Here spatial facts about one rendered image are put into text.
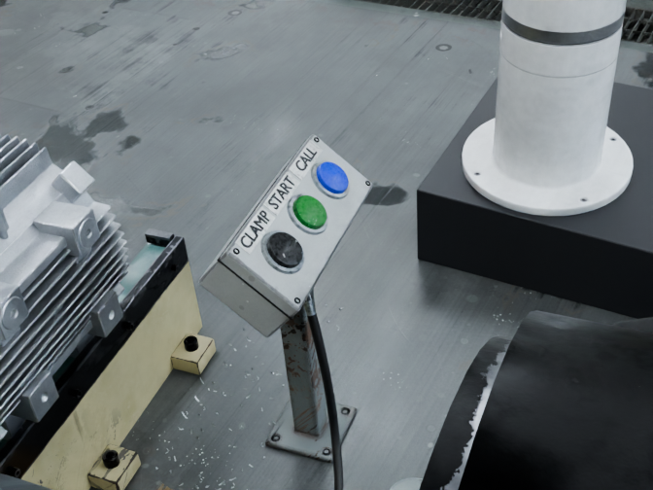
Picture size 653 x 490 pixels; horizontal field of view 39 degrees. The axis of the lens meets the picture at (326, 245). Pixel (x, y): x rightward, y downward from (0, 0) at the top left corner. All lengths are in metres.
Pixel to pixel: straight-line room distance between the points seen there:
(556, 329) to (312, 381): 0.65
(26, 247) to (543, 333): 0.60
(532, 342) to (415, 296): 0.86
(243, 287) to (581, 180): 0.48
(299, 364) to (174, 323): 0.19
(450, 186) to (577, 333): 0.85
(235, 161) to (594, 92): 0.54
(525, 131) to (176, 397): 0.46
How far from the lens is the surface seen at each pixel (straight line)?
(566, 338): 0.20
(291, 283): 0.69
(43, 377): 0.76
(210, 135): 1.37
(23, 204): 0.78
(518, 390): 0.18
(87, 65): 1.64
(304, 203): 0.73
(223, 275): 0.69
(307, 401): 0.87
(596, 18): 0.93
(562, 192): 1.03
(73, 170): 0.80
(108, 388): 0.90
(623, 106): 1.19
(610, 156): 1.09
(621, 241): 0.99
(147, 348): 0.94
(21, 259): 0.75
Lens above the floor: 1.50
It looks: 38 degrees down
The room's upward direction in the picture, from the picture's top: 5 degrees counter-clockwise
